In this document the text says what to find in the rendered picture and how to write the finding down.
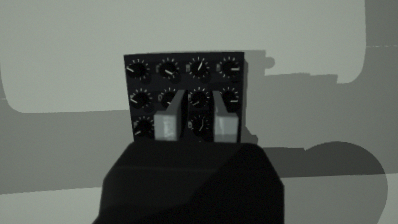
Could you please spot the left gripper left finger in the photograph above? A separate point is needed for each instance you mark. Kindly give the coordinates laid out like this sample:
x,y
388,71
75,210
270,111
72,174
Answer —
x,y
170,123

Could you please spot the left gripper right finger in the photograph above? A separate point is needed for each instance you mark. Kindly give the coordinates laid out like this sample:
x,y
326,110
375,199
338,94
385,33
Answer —
x,y
223,125

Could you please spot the black knob panel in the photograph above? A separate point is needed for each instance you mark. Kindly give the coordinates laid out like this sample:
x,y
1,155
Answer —
x,y
211,71

